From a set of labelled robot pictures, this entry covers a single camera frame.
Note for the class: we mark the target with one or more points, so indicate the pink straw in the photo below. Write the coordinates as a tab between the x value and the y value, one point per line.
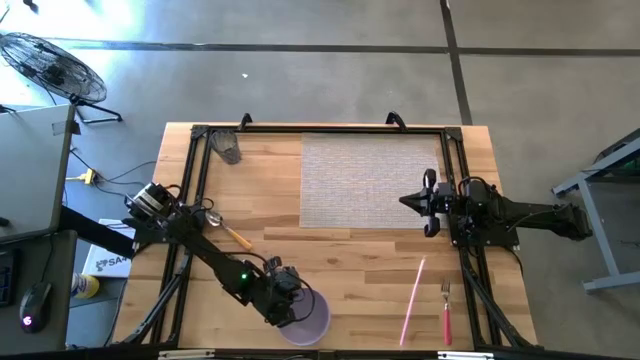
412	300

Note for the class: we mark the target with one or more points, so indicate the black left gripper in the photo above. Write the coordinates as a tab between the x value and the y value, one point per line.
286	282

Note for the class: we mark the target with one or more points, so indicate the yellow-capped bottle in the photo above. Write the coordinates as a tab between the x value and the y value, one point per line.
86	286

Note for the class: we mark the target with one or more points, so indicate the black metal table frame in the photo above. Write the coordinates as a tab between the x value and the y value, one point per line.
201	150

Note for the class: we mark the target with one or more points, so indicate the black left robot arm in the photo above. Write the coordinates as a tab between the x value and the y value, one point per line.
210	252

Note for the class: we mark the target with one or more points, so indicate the black floor fan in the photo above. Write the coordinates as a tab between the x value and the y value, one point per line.
55	70

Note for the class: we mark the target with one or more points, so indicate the grey woven placemat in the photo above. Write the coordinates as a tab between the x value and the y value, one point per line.
365	180

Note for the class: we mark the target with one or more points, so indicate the purple plastic bowl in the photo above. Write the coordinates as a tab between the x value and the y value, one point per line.
312	322

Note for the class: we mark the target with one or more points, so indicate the black computer mouse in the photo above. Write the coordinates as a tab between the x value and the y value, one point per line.
34	306

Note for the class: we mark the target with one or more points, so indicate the dark desk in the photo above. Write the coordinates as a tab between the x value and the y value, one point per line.
45	260

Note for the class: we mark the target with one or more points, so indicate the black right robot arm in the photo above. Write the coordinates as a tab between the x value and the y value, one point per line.
525	212

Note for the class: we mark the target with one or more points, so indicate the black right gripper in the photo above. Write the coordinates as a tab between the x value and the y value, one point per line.
434	200

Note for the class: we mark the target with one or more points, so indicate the grey metal stand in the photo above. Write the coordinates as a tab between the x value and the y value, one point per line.
595	200

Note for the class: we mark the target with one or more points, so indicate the grey desk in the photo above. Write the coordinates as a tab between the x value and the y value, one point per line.
30	170

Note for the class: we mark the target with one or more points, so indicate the black keyboard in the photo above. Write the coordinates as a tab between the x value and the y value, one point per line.
6	277

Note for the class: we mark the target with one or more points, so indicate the silver metal bracket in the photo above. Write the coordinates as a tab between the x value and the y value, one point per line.
186	355
465	355

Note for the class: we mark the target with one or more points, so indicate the yellow power plug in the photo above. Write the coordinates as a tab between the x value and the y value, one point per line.
89	176

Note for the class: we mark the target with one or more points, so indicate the white cardboard box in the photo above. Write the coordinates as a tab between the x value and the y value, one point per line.
107	250

